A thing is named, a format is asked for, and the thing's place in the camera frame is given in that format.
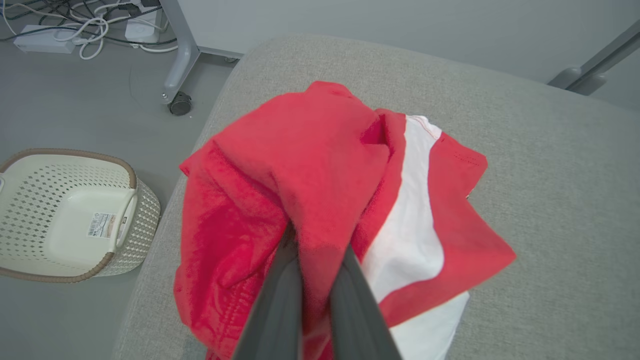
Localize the red t-shirt with white sleeves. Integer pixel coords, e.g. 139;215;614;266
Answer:
172;80;518;360

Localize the white cable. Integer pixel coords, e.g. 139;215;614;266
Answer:
0;0;179;61

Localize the black caster wheel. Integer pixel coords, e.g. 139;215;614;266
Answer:
168;92;193;117

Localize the black cable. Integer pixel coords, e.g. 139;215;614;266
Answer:
0;0;178;47

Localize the grey partition post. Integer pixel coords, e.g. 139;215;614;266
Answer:
547;20;640;97

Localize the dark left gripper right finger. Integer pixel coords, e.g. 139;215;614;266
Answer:
329;244;404;360

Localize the grey metal table leg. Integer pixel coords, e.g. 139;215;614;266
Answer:
159;0;246;106

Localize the white power adapter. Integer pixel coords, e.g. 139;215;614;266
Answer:
125;10;163;43

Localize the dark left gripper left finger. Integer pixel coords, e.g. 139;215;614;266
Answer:
232;227;304;360

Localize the white power strip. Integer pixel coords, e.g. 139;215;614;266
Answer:
13;25;76;54

